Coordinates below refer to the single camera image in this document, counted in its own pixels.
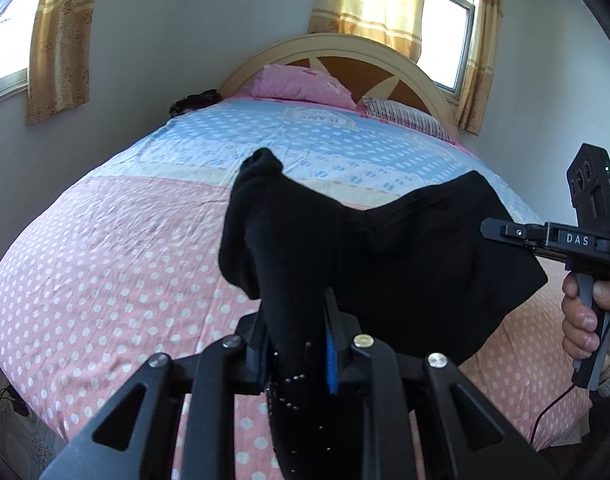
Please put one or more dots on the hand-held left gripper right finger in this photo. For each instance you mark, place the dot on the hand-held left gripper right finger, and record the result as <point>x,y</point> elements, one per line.
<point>331,362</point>

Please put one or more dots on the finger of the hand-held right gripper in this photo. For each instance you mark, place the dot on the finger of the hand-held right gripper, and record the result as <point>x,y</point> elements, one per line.
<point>505,231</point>

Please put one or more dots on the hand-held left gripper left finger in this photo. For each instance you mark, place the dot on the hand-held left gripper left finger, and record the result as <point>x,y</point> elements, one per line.
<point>255,347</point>

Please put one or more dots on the black pants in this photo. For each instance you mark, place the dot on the black pants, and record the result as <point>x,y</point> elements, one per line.
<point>410,260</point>

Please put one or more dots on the person's right hand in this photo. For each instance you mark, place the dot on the person's right hand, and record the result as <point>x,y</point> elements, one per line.
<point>580,320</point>

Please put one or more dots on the striped pillow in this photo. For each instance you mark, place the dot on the striped pillow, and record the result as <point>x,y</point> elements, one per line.
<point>405,112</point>

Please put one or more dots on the pink polka-dot bed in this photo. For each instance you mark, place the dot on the pink polka-dot bed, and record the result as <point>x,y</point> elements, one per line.
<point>110,260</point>

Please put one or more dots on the narrow yellow curtain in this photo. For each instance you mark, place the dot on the narrow yellow curtain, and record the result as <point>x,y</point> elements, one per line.
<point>480,60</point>

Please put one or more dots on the white framed window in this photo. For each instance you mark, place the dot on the white framed window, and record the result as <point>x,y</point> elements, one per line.
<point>445,35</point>

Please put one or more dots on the person's dark clothing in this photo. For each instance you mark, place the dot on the person's dark clothing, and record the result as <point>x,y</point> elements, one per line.
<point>585,452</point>

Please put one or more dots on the dark bundle beside bed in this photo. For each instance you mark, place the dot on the dark bundle beside bed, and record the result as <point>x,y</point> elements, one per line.
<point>195,101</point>

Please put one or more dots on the pink pillow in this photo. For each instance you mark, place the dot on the pink pillow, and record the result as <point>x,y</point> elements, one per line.
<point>295,82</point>

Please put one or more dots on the cream wooden headboard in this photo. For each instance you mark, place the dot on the cream wooden headboard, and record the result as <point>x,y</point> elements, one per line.
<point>295,47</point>

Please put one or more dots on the wide yellow patterned curtain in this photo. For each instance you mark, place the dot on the wide yellow patterned curtain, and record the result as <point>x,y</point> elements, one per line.
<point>60,50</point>

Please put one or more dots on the window with cream sill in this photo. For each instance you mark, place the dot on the window with cream sill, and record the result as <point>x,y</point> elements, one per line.
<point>10,35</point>

